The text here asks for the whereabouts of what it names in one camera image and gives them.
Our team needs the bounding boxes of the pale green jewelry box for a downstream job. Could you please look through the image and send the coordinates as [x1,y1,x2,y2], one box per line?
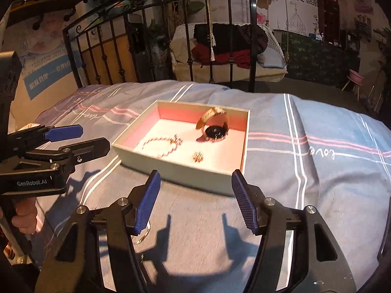
[112,101,250,197]

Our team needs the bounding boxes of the small gold earring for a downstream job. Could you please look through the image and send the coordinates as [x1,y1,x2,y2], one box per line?
[192,151,204,163]

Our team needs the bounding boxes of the red and black clothes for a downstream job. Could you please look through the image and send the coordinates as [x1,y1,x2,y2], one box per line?
[192,23,268,69]

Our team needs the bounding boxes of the blue and white poster board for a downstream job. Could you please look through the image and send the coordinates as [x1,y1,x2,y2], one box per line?
[23,55,72,100]

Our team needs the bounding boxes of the person's left hand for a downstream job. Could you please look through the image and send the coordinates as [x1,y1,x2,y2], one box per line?
[12,197,38,234]

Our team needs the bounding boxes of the white pearl bracelet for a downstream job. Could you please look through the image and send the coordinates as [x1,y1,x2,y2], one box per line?
[140,134,184,159]

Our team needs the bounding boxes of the red phone booth decoration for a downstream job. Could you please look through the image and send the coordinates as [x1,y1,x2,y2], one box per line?
[317,0,340,44]

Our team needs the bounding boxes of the white hanging swing chair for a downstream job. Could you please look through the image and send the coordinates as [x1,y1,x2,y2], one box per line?
[170,24,287,83]

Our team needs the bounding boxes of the pink stool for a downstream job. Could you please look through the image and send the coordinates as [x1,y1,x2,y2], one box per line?
[342,70,364,101]

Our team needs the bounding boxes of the grey striped bedsheet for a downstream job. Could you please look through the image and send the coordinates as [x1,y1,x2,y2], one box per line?
[36,80,390,292]

